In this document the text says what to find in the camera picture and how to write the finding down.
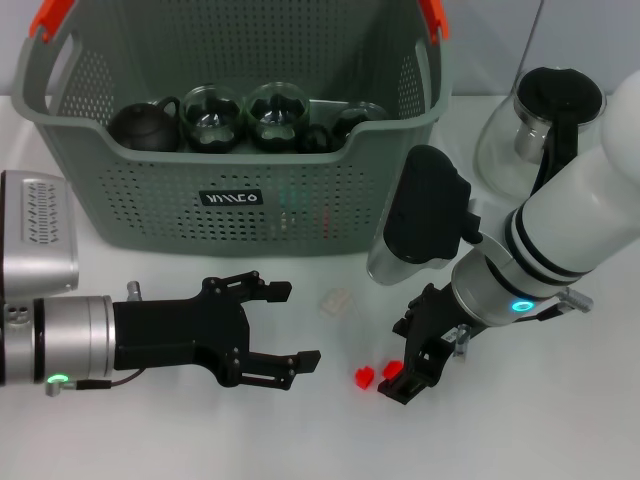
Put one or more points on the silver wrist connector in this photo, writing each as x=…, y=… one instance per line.
x=134, y=291
x=461, y=340

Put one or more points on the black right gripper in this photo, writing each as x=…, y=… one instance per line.
x=442, y=320

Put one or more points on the red sloped small brick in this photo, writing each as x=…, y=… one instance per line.
x=392, y=369

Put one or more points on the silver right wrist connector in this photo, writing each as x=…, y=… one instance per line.
x=461, y=340

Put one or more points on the grey perforated storage basket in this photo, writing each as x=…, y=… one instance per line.
x=300, y=210

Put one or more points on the glass teacup black sleeve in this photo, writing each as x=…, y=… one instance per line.
x=277, y=117
x=352, y=125
x=212, y=120

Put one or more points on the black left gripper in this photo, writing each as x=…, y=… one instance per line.
x=175, y=330

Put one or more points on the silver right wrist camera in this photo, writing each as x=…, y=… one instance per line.
x=425, y=210

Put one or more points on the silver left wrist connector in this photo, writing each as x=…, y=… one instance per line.
x=134, y=291

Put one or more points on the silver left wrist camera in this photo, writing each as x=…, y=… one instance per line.
x=35, y=235

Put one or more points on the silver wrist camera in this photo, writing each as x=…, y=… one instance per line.
x=35, y=235
x=425, y=210

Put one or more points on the red notched small brick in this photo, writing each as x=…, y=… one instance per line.
x=364, y=378

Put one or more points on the dark clay teapot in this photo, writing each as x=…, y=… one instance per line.
x=145, y=127

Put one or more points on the white small brick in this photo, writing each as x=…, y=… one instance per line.
x=336, y=301

